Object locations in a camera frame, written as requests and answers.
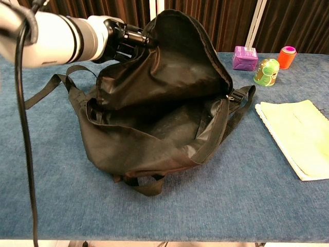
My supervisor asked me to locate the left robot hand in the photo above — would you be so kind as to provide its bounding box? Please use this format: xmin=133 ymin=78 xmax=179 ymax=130
xmin=87 ymin=15 xmax=155 ymax=64

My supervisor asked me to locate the black fabric backpack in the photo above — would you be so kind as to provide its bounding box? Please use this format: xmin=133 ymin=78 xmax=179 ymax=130
xmin=24 ymin=9 xmax=257 ymax=198

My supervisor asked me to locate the spiral bound notebook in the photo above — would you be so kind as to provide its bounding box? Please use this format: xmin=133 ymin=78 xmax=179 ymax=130
xmin=254 ymin=99 xmax=329 ymax=182

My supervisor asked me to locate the purple carton box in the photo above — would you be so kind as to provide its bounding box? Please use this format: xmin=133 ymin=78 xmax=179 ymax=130
xmin=232 ymin=45 xmax=259 ymax=71

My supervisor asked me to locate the green printed cup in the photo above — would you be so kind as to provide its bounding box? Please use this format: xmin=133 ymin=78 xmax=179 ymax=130
xmin=253 ymin=58 xmax=280 ymax=87

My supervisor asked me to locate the blue table cloth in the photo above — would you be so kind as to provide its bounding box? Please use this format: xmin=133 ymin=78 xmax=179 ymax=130
xmin=0 ymin=51 xmax=329 ymax=242

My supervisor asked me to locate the orange cup with pink rim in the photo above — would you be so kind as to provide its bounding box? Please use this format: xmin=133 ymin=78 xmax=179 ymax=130
xmin=277 ymin=45 xmax=297 ymax=70

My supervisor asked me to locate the white frame post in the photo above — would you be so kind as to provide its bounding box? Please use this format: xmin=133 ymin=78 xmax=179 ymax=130
xmin=149 ymin=0 xmax=166 ymax=16
xmin=245 ymin=0 xmax=268 ymax=48

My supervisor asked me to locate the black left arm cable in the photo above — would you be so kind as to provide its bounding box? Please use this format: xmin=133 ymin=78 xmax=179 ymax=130
xmin=14 ymin=0 xmax=43 ymax=247

